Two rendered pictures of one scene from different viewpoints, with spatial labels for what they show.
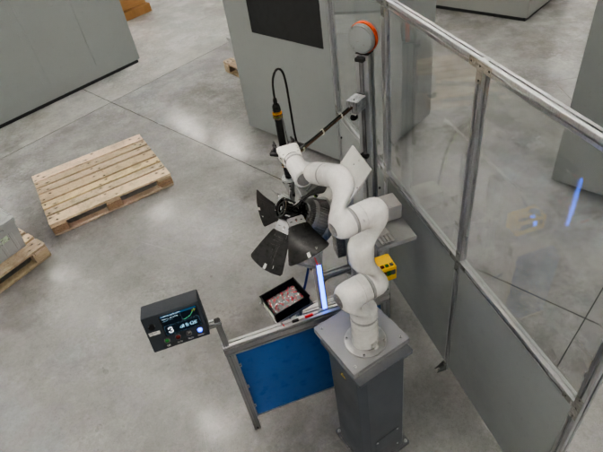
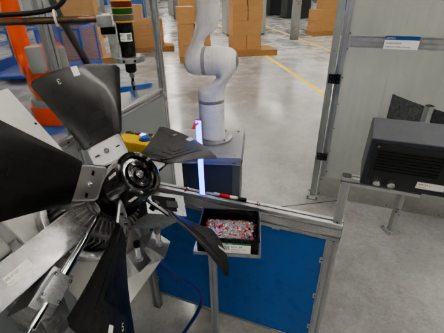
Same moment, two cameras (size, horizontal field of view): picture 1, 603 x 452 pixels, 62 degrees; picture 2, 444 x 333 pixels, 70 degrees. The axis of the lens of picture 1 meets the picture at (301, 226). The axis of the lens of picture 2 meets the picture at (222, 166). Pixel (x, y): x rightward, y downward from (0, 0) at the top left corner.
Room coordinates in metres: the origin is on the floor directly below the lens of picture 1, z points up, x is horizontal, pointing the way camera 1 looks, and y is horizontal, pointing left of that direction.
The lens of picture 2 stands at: (2.50, 0.61, 1.61)
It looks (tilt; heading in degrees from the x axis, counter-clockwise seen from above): 29 degrees down; 213
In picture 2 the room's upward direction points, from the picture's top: 1 degrees counter-clockwise
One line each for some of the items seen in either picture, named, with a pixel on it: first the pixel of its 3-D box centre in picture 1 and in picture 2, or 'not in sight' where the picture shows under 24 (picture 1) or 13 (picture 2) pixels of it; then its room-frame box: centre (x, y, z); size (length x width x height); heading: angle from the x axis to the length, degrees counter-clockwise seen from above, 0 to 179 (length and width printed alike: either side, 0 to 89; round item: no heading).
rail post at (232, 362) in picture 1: (244, 393); (320, 306); (1.52, 0.47, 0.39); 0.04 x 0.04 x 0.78; 12
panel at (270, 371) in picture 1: (315, 360); (226, 269); (1.61, 0.05, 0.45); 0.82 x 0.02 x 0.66; 102
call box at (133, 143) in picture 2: (378, 271); (138, 148); (1.69, -0.34, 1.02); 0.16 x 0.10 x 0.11; 102
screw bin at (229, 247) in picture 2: (284, 299); (229, 230); (1.76, 0.15, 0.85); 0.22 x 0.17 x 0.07; 117
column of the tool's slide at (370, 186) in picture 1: (370, 188); not in sight; (2.50, -0.47, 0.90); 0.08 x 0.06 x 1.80; 47
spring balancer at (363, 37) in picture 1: (363, 37); not in sight; (2.50, -0.47, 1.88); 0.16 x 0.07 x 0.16; 47
